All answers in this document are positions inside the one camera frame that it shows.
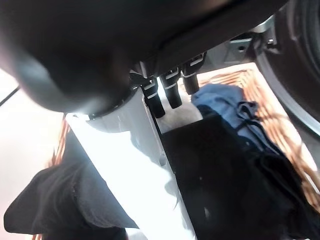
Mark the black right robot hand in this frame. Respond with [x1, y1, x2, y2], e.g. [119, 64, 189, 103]
[0, 0, 283, 240]

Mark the blue garment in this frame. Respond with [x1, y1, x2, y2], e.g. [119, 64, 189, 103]
[191, 83, 285, 157]

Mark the long dark navy garment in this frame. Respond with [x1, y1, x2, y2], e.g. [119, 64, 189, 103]
[161, 116, 320, 240]

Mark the grey front-load washing machine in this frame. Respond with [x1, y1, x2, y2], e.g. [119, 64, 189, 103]
[224, 0, 320, 141]

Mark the large rectangular wicker basket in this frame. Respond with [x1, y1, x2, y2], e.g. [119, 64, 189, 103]
[34, 62, 320, 240]

